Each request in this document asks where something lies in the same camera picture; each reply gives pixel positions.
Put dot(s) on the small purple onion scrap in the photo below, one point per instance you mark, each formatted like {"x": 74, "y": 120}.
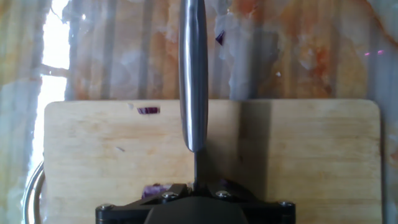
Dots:
{"x": 148, "y": 110}
{"x": 220, "y": 38}

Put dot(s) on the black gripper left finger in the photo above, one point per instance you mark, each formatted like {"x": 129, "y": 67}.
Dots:
{"x": 130, "y": 211}

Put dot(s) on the steel cleaver knife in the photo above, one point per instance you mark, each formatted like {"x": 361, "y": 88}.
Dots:
{"x": 192, "y": 77}

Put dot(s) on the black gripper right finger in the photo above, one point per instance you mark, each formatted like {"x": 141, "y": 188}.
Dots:
{"x": 267, "y": 213}

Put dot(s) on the orange marble pattern mat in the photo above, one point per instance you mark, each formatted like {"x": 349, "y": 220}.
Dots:
{"x": 124, "y": 46}

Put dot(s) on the wooden cutting board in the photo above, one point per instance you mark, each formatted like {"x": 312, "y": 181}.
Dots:
{"x": 311, "y": 155}

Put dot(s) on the red onion wedge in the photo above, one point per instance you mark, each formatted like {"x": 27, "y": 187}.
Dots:
{"x": 152, "y": 190}

